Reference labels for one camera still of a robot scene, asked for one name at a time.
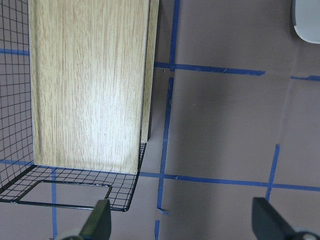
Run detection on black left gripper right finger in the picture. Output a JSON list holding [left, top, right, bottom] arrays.
[[251, 197, 296, 240]]

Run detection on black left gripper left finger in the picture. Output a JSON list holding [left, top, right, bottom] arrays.
[[79, 199, 112, 240]]

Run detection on white toaster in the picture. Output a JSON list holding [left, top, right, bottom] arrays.
[[291, 0, 320, 44]]

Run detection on wooden shelf in basket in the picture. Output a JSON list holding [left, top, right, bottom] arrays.
[[28, 0, 159, 174]]

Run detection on black wire basket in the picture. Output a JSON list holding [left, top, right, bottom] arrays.
[[0, 0, 139, 212]]

